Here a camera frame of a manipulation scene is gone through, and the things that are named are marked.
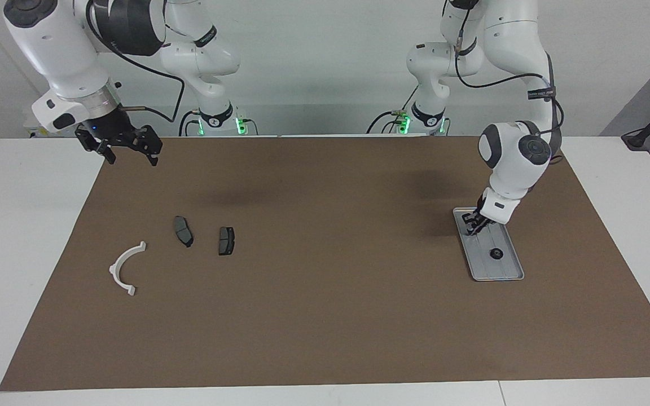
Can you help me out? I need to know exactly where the dark grey brake pad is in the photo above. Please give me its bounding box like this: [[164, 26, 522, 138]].
[[173, 215, 194, 248], [218, 226, 236, 256]]

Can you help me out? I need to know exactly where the brown table mat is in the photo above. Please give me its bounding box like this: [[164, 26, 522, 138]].
[[0, 135, 650, 392]]

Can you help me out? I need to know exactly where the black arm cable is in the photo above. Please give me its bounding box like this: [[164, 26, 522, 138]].
[[454, 0, 565, 164], [85, 0, 186, 122]]

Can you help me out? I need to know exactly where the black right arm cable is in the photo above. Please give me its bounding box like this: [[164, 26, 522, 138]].
[[85, 0, 186, 122]]

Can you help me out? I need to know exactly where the white semicircular bracket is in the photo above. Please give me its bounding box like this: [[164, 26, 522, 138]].
[[109, 241, 148, 297]]

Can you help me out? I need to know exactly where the silver metal tray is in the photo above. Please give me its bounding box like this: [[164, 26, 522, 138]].
[[453, 206, 525, 282]]

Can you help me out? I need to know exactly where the black base cable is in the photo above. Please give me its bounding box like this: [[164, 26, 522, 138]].
[[178, 110, 199, 137], [366, 85, 419, 136]]

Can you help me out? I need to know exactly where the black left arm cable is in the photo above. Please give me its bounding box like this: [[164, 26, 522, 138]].
[[454, 0, 565, 164]]

